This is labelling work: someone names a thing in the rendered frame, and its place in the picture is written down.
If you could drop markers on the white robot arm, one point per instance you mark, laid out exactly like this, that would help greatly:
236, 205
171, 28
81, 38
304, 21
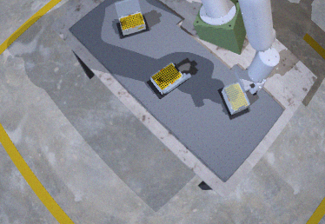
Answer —
257, 18

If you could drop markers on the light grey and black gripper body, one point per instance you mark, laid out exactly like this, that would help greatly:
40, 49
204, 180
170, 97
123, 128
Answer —
256, 86

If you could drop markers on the black holder plate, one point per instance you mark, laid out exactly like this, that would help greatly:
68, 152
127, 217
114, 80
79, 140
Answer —
138, 32
150, 83
236, 114

